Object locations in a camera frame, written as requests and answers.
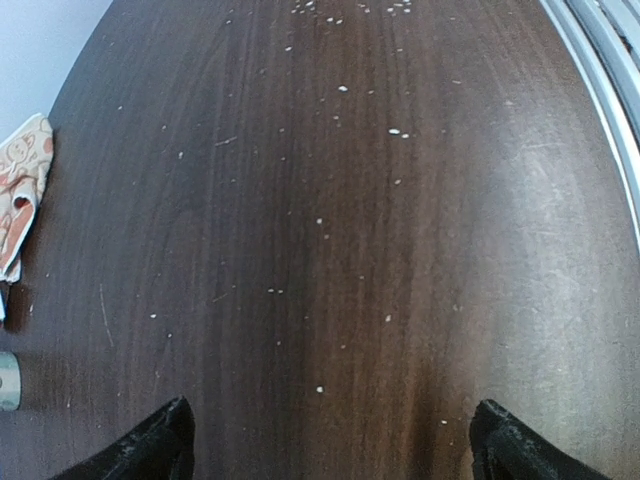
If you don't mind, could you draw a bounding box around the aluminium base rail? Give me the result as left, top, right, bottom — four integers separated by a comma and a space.
541, 1, 639, 228

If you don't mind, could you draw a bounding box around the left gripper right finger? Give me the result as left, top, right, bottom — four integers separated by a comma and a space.
469, 399, 606, 480

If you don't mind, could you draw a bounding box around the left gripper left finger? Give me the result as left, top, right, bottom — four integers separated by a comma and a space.
56, 396, 195, 480

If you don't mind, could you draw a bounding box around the beige ceramic mug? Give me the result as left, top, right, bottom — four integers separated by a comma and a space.
0, 352, 22, 412

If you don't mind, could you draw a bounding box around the orange patterned towel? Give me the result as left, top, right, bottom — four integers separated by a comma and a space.
1, 113, 54, 283

